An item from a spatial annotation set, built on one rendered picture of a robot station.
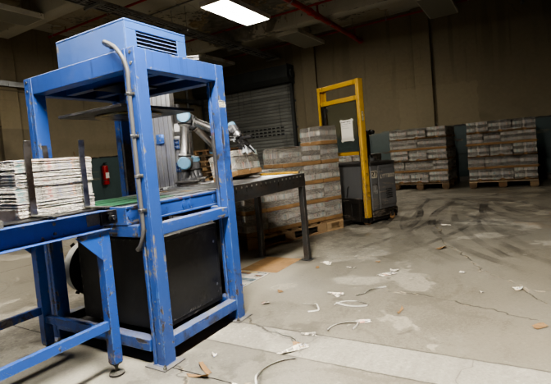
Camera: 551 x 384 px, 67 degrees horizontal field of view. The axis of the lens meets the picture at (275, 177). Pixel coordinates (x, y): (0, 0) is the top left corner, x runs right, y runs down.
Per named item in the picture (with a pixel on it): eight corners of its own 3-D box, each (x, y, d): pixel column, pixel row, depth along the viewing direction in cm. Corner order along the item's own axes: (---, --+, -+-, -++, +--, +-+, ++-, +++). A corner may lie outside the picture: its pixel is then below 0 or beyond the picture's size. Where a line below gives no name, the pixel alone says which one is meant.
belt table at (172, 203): (147, 206, 297) (145, 192, 296) (217, 204, 263) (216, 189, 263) (52, 224, 237) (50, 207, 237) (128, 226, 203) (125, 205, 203)
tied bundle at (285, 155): (263, 169, 493) (261, 149, 492) (282, 166, 511) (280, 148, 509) (283, 168, 463) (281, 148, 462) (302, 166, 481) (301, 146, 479)
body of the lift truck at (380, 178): (335, 219, 586) (330, 163, 582) (361, 213, 619) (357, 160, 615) (374, 223, 531) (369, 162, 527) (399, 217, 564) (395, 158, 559)
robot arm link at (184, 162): (193, 169, 384) (192, 111, 382) (190, 170, 369) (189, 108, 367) (179, 170, 383) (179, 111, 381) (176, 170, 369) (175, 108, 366)
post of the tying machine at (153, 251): (166, 357, 212) (134, 52, 204) (178, 360, 207) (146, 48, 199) (152, 365, 204) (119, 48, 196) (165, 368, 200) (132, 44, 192)
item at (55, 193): (62, 207, 225) (57, 159, 223) (97, 207, 209) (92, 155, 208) (-15, 219, 192) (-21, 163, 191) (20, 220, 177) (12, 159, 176)
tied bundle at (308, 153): (283, 166, 511) (281, 148, 510) (301, 165, 528) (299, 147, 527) (302, 166, 480) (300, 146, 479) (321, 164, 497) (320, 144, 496)
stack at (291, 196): (229, 247, 464) (222, 173, 460) (307, 229, 534) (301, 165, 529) (248, 252, 433) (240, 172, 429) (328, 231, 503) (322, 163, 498)
